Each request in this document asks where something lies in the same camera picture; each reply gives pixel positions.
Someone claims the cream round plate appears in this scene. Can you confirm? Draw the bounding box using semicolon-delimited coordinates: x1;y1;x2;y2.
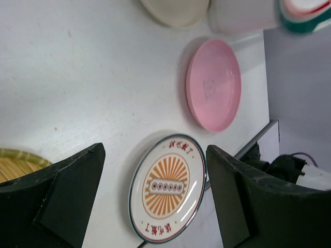
140;0;209;29

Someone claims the green rimmed white plate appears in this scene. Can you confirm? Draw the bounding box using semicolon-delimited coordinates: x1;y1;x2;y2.
275;1;330;35

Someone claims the pink round plate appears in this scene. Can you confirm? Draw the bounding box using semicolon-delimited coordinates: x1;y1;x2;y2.
186;38;242;133

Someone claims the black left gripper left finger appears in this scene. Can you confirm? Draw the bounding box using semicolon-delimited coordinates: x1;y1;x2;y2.
1;143;106;247

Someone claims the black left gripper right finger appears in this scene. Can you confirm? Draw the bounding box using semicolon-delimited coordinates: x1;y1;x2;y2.
206;145;330;247

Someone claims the round woven bamboo tray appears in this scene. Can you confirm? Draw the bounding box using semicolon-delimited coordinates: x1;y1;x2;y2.
1;148;52;183

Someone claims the orange sunburst white plate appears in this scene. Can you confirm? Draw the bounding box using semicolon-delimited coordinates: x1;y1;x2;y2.
128;133;207;244

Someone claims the white plastic bin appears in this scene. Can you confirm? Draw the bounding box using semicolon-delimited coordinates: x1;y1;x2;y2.
208;0;279;35

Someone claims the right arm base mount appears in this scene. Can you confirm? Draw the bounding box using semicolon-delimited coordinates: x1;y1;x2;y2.
240;143;306;184

